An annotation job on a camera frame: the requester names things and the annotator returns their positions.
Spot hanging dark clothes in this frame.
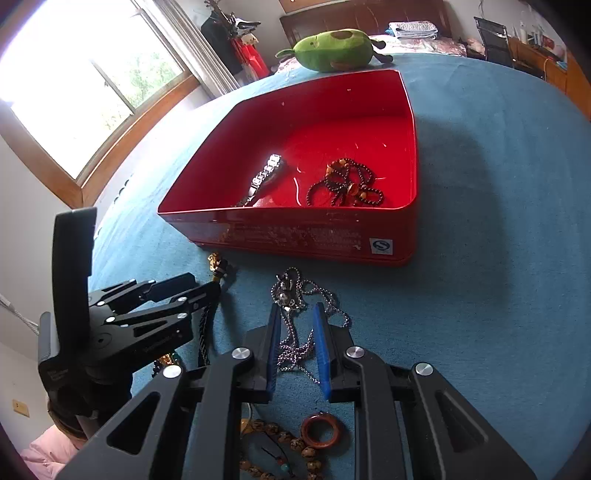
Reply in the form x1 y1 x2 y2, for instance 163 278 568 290
201 0 259 77

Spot dark wooden headboard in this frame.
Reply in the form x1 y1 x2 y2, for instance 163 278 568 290
279 0 451 47

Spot green avocado plush toy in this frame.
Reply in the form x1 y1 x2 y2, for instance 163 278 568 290
276 28 394 73

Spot black cord gold charm necklace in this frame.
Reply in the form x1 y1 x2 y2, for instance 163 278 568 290
152 251 238 374

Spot wooden desk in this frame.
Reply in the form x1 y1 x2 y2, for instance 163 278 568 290
508 37 591 109

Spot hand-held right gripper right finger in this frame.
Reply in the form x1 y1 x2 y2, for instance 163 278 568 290
311 302 539 480

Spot wooden framed window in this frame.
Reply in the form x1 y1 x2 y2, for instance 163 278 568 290
0 0 204 204

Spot black office chair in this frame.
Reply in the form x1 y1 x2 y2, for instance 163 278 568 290
473 16 515 68

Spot orange agate ring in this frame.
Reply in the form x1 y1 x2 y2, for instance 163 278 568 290
300 413 343 450

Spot pink floral bedsheet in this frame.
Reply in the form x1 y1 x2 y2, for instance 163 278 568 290
369 34 468 57

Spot folded striped cloth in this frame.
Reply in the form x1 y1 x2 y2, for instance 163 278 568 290
388 21 439 41

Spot red bag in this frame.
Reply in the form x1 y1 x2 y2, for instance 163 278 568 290
231 37 271 79

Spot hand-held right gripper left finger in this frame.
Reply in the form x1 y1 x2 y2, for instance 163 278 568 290
55 302 283 480

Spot pink clothing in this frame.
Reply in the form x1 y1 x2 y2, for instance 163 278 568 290
21 425 86 480

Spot blue blanket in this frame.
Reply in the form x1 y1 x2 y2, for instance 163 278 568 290
85 51 591 480

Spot silver chain necklace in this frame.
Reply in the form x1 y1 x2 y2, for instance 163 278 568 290
270 268 352 386

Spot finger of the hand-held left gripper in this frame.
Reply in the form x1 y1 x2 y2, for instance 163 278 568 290
90 272 197 308
105 281 221 361

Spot red tin box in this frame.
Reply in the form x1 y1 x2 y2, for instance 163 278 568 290
157 69 420 267

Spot white braided cable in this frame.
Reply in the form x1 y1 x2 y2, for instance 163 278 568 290
0 295 40 335

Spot brown patterned bead bracelet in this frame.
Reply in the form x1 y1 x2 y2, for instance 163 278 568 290
239 418 324 480

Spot dark small-bead necklace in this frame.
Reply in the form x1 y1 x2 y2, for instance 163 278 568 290
305 158 385 208

